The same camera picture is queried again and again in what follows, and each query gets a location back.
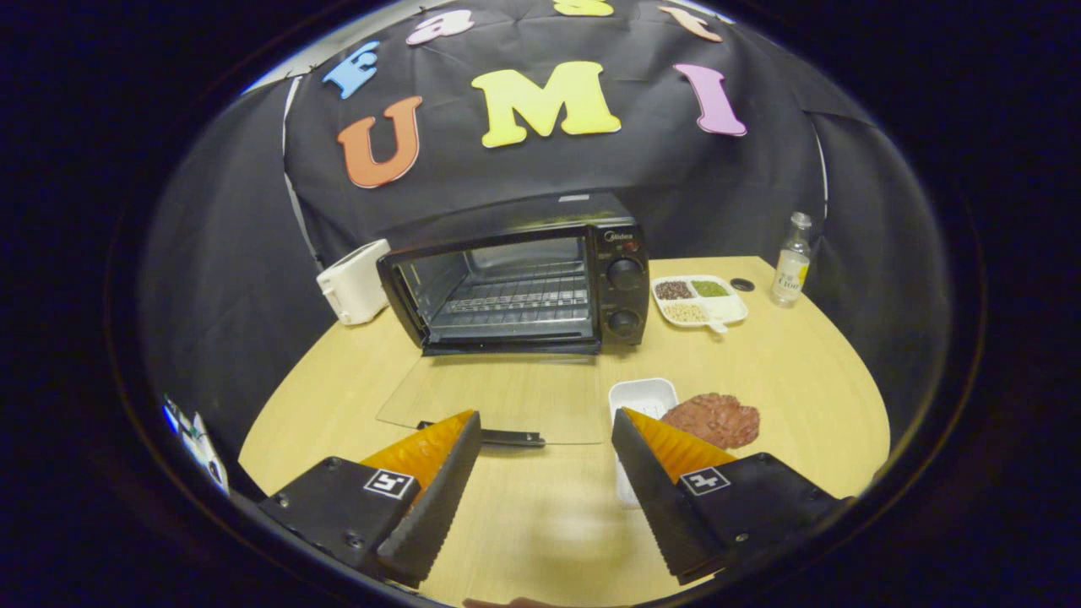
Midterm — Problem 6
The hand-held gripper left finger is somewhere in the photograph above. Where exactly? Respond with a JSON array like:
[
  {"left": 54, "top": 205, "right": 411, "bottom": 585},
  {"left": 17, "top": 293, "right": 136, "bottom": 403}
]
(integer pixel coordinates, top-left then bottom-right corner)
[{"left": 258, "top": 410, "right": 483, "bottom": 589}]

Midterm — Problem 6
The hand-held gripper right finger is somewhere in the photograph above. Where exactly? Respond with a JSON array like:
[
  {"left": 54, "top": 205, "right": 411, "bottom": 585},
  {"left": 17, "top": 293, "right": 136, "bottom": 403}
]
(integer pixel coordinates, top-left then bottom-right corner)
[{"left": 611, "top": 408, "right": 850, "bottom": 585}]

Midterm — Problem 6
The reddish brown meat piece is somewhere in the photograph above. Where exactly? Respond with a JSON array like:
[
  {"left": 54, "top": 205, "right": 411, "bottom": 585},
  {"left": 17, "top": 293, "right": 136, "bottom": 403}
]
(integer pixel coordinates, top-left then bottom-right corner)
[{"left": 660, "top": 393, "right": 761, "bottom": 450}]

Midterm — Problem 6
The black toaster oven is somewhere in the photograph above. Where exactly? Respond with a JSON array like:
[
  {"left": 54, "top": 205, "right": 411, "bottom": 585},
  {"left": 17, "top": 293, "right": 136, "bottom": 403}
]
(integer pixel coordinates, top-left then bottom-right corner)
[{"left": 376, "top": 193, "right": 651, "bottom": 447}]

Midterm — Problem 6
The white bread toaster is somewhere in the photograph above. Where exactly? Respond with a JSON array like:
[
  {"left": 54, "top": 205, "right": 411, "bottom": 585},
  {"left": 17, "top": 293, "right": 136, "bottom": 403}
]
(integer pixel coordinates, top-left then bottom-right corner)
[{"left": 316, "top": 239, "right": 393, "bottom": 326}]

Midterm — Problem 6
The small white rectangular dish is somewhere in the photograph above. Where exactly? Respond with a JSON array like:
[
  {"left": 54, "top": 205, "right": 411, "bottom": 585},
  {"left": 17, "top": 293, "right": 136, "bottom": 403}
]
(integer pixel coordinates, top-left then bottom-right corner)
[{"left": 608, "top": 377, "right": 679, "bottom": 509}]

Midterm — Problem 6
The white divided dish with grains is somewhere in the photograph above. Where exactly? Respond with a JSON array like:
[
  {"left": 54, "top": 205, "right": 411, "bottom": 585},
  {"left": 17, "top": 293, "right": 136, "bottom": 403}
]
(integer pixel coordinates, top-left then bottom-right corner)
[{"left": 650, "top": 274, "right": 750, "bottom": 334}]

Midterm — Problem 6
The white and blue object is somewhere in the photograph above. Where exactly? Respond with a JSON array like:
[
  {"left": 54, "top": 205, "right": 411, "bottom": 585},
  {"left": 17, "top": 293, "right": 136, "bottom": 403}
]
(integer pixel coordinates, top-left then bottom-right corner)
[{"left": 162, "top": 394, "right": 231, "bottom": 497}]

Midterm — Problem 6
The clear glass bottle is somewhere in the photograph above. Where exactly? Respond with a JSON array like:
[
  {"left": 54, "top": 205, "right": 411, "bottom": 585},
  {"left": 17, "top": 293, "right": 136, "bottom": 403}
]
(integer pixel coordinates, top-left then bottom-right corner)
[{"left": 770, "top": 212, "right": 813, "bottom": 308}]

